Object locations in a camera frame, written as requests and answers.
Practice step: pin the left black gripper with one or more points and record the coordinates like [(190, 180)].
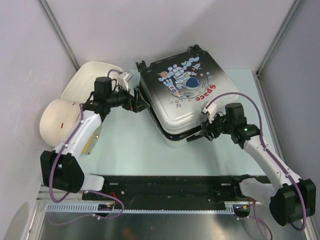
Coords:
[(130, 101)]

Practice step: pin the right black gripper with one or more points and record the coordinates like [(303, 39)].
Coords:
[(207, 127)]

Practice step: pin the black white space suitcase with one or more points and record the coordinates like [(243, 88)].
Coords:
[(174, 84)]

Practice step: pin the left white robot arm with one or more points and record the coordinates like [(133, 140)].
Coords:
[(60, 167)]

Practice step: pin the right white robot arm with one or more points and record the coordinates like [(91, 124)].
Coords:
[(289, 197)]

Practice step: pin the cream oval tray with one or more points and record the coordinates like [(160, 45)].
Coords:
[(81, 84)]

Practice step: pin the cream cylindrical bucket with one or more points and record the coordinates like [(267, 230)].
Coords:
[(57, 120)]

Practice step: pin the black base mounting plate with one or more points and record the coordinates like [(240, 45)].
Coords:
[(126, 187)]

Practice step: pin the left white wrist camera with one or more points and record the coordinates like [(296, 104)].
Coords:
[(123, 79)]

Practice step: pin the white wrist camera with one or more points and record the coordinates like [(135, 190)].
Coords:
[(123, 79), (209, 109)]

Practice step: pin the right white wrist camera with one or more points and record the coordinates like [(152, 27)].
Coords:
[(209, 109)]

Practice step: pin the grey slotted cable duct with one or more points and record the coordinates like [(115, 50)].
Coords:
[(155, 209)]

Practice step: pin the left aluminium corner post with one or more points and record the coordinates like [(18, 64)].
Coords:
[(52, 20)]

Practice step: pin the aluminium corner post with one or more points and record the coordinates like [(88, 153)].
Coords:
[(52, 20), (290, 15)]

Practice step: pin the aluminium frame rail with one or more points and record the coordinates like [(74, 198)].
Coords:
[(235, 220)]

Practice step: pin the right aluminium corner post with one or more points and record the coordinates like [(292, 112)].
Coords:
[(290, 15)]

